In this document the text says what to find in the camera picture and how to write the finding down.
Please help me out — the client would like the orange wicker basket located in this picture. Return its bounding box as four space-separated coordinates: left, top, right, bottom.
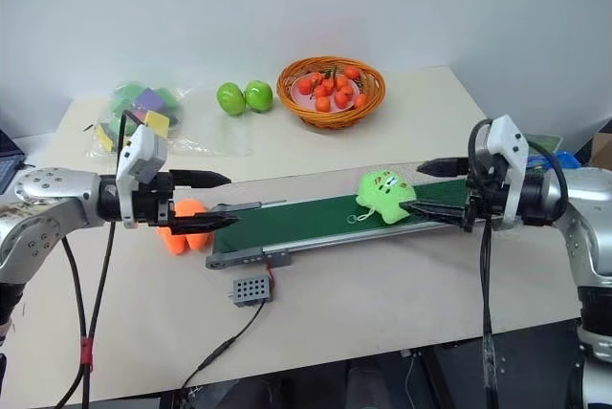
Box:
276 57 387 130

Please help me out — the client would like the orange plush toy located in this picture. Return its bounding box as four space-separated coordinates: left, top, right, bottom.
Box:
156 198 209 256

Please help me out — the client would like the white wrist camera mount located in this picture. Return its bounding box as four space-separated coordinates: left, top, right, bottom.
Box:
486 115 531 231
114 124 169 229

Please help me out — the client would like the green plush toy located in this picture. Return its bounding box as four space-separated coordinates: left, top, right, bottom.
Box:
347 168 418 226

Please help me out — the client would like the dark laptop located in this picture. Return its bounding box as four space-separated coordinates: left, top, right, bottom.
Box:
0 129 26 193

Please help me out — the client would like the green toy apple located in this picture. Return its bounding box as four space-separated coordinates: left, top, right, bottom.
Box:
217 81 248 118
244 79 274 113

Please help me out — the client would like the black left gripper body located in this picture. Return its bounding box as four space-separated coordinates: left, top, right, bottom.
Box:
131 172 177 229

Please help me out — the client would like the green board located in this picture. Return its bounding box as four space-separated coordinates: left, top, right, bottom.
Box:
525 134 564 176

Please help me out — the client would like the green foam block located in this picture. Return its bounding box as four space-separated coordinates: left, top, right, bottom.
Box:
107 96 136 117
157 87 180 112
117 82 147 102

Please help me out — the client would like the black power cable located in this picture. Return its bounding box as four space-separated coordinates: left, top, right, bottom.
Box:
179 301 267 391

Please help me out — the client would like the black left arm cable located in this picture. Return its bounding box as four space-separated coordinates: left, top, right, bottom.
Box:
78 111 130 409
55 235 92 409

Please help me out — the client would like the thin white cable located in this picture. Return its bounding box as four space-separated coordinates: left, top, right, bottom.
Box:
400 350 425 403

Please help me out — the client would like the green conveyor belt grey frame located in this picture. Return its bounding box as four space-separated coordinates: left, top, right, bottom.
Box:
205 173 479 272

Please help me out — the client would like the purple foam block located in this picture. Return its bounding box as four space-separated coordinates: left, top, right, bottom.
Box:
133 87 166 112

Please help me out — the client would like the clear plastic bag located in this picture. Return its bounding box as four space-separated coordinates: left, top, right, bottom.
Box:
85 79 253 161

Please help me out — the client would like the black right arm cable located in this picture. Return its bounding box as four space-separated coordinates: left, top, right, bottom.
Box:
467 118 569 409

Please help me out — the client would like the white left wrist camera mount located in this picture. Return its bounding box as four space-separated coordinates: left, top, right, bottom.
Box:
114 124 169 229

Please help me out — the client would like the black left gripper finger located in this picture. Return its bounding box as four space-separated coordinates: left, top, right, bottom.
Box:
166 212 239 234
169 169 232 189

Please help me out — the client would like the grey battery box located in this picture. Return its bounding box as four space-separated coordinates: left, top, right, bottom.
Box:
228 277 273 308

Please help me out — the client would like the blue object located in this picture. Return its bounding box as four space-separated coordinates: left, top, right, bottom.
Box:
554 150 583 172

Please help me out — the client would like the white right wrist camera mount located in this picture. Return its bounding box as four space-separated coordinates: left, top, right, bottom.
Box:
486 115 531 231

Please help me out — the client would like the black panel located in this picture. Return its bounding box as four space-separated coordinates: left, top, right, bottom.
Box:
420 320 587 409

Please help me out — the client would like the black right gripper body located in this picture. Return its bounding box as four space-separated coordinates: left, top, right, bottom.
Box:
462 155 509 233

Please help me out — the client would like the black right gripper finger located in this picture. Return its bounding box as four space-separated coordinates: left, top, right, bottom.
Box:
416 157 472 178
401 199 472 229

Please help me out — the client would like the yellow foam block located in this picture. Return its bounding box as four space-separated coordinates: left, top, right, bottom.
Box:
142 110 173 139
95 124 119 150

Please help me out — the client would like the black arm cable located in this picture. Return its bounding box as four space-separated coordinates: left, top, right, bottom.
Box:
55 235 92 409
467 118 569 409
78 111 130 409

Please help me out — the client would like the cardboard box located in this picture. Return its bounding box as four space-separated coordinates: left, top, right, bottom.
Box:
588 118 612 171

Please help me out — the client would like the pink plate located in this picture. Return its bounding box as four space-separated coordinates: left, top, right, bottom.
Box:
290 72 365 113

